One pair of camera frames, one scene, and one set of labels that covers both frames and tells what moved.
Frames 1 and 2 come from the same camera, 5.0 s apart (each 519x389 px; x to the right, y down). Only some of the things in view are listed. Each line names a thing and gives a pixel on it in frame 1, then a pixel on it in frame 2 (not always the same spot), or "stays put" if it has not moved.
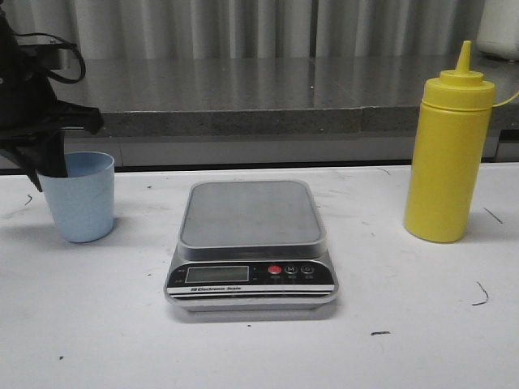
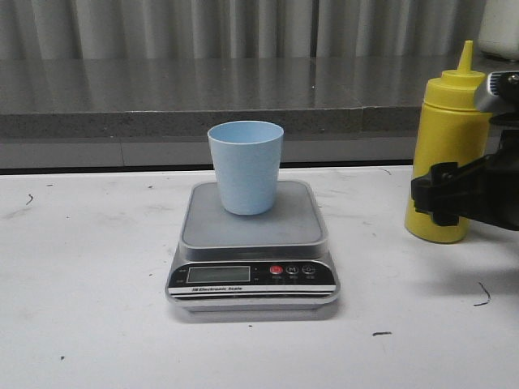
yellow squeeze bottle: [448, 151] stays put
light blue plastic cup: [83, 203] → [246, 155]
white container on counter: [498, 35] stays put
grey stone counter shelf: [274, 96] stays put
